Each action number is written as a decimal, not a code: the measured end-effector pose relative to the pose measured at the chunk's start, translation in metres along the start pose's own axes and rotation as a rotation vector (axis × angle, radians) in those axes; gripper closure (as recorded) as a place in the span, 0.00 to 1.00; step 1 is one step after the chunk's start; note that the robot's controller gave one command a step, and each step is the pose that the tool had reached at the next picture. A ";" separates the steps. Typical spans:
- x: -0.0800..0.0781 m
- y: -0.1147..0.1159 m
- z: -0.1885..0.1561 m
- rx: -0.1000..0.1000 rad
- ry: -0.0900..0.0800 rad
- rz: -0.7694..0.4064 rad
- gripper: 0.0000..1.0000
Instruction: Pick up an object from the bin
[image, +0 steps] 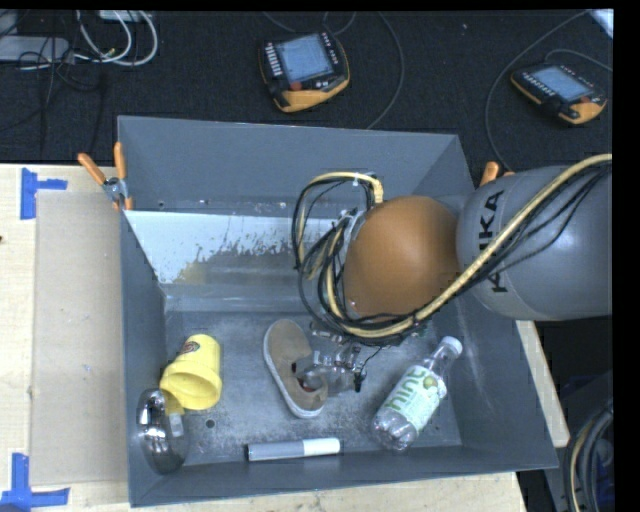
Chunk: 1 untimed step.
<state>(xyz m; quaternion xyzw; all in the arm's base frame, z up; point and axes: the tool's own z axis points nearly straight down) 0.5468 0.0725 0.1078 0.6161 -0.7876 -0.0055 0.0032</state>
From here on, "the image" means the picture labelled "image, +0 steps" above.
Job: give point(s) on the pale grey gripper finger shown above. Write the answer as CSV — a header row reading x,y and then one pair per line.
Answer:
x,y
341,379
314,377

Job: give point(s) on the tan shoe with white sole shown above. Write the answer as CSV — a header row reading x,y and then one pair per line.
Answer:
x,y
285,350

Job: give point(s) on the clear plastic bottle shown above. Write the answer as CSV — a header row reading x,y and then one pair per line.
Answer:
x,y
412,402

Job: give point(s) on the grey and white marker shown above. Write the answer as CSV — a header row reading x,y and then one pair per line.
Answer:
x,y
285,450

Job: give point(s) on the yellow plastic cup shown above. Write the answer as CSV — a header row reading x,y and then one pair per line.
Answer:
x,y
192,382

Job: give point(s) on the shiny silver metal cup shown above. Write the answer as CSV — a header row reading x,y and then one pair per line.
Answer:
x,y
159,440

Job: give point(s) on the grey metal bin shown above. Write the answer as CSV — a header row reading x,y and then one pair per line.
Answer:
x,y
240,165

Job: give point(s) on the brown cardboard board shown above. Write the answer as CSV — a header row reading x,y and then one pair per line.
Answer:
x,y
75,325

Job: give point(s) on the black cylinder on white bracket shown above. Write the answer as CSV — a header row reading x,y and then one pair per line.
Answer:
x,y
358,384

